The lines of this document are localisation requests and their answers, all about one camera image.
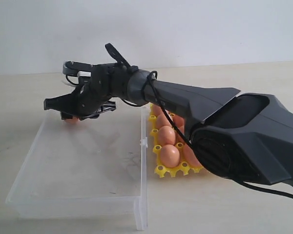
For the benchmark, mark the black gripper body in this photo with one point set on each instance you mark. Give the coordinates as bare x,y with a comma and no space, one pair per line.
83,102

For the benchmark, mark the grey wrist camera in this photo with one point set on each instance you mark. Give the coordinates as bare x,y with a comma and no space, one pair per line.
77,69

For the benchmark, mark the yellow plastic egg tray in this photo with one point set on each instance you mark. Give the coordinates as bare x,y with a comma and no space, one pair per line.
160,169

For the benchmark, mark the brown egg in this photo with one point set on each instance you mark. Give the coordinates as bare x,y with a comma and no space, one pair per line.
71,121
169,156
190,157
156,110
179,136
162,120
166,135
179,122

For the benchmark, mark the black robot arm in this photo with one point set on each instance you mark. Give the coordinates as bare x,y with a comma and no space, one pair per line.
247,138

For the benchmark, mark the clear plastic tray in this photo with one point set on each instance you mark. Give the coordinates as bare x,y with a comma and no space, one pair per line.
92,168

